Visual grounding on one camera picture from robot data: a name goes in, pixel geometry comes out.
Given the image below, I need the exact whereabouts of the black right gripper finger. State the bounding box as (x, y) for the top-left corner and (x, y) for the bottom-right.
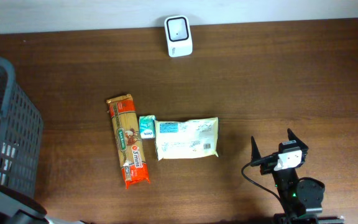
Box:
(250, 136), (261, 167)
(287, 128), (306, 149)

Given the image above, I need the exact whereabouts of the pale yellow snack package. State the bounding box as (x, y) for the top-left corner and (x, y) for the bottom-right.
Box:
(154, 117), (219, 160)

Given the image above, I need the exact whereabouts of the small teal tissue pack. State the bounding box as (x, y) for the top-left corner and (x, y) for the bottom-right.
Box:
(139, 115), (155, 139)

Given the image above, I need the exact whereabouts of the orange spaghetti package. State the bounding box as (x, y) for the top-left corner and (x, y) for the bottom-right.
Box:
(106, 94), (150, 189)

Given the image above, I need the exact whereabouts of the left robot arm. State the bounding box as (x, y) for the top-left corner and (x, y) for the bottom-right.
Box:
(0, 185), (85, 224)

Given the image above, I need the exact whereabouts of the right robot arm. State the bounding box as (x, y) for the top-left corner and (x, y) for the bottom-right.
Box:
(249, 129), (325, 223)

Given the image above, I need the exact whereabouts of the white barcode scanner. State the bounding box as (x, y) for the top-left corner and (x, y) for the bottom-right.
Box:
(164, 16), (193, 58)

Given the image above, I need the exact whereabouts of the grey plastic mesh basket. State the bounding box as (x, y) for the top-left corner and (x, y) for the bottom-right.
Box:
(0, 57), (44, 197)

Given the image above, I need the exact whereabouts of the black camera cable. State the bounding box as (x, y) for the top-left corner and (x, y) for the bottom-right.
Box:
(241, 154), (287, 215)

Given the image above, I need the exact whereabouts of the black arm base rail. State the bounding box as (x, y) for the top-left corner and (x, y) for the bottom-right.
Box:
(272, 214), (345, 224)

